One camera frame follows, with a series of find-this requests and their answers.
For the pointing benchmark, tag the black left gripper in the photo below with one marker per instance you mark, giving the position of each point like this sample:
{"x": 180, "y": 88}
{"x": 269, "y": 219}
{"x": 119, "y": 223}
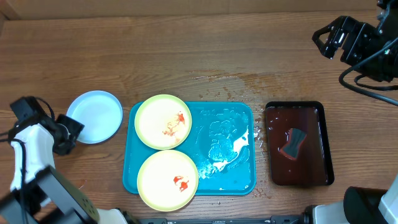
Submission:
{"x": 76, "y": 127}

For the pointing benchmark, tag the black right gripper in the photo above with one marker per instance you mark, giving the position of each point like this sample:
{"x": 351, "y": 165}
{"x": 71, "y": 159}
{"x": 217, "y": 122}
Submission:
{"x": 356, "y": 32}

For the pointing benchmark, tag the light blue plate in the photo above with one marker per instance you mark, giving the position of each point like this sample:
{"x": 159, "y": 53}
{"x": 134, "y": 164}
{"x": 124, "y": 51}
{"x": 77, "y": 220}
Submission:
{"x": 100, "y": 112}

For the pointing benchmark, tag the red black sponge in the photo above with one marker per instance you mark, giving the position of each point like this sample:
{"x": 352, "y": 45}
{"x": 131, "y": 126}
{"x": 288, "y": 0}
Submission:
{"x": 295, "y": 139}

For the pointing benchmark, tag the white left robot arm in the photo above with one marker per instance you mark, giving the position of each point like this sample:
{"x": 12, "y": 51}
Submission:
{"x": 39, "y": 193}

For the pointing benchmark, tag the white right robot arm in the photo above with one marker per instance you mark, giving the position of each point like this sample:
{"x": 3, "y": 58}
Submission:
{"x": 360, "y": 205}

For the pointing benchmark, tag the black water tray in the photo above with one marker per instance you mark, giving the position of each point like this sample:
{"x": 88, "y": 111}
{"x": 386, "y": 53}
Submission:
{"x": 313, "y": 166}

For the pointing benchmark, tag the blue plastic tray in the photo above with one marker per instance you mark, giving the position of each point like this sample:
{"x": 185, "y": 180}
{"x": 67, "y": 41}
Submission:
{"x": 221, "y": 144}

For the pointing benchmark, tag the yellow plate far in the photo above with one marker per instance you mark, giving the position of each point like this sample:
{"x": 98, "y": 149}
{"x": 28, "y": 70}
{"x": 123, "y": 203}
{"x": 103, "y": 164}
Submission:
{"x": 163, "y": 122}

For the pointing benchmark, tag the yellow plate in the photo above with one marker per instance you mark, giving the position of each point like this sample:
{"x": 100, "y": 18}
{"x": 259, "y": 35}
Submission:
{"x": 167, "y": 180}
{"x": 163, "y": 122}

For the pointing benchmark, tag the yellow plate near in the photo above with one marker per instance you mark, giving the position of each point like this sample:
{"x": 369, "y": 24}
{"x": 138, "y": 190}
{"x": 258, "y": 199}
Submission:
{"x": 167, "y": 180}

